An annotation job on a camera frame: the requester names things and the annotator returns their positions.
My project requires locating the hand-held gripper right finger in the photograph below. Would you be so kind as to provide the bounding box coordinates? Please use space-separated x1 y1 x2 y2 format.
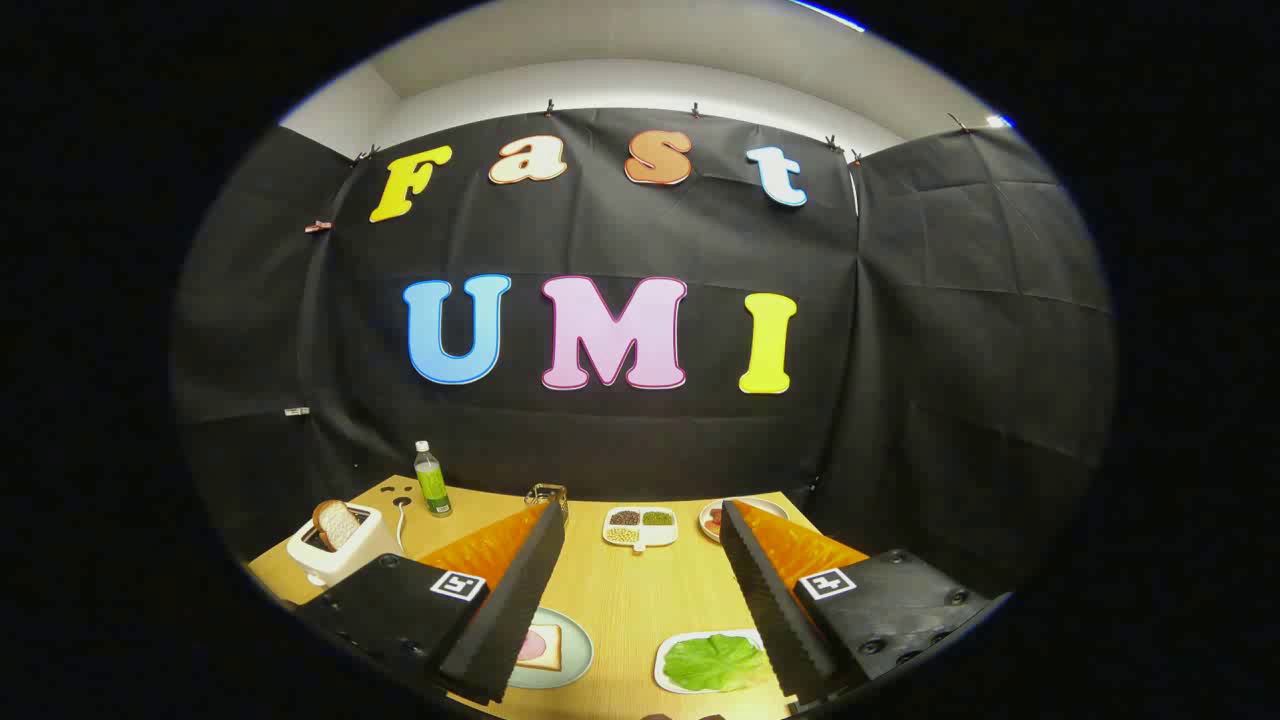
718 498 1006 713

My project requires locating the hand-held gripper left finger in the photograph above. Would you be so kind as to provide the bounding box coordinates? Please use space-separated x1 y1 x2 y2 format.
296 500 568 707

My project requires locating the green lettuce leaf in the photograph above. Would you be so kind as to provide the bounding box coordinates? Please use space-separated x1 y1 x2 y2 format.
663 633 773 693

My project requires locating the toasted bread slice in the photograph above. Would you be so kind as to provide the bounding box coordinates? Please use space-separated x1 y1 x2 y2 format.
312 499 362 552

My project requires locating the white bread slice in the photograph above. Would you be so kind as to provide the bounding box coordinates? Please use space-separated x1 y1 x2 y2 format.
517 625 563 672

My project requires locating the pale green plate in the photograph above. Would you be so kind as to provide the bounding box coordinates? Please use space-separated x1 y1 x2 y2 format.
508 606 595 690

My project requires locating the round white meat plate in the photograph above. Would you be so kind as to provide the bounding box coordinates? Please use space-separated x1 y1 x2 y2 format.
698 497 789 544

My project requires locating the white leaf-shaped plate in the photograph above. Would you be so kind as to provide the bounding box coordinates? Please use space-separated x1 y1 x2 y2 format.
654 629 776 696

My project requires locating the white divided dish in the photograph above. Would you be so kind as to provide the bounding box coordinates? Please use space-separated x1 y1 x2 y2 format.
602 506 679 553

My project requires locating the green label plastic bottle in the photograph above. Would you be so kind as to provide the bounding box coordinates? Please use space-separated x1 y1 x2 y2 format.
414 441 453 518

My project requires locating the white toaster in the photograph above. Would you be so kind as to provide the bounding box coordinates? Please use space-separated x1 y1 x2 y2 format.
287 503 403 587

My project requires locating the black backdrop cloth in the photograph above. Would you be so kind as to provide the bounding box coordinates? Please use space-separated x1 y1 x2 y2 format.
172 105 1116 601

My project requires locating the metal wire utensil holder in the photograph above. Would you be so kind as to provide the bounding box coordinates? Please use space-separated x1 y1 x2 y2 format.
525 483 570 526

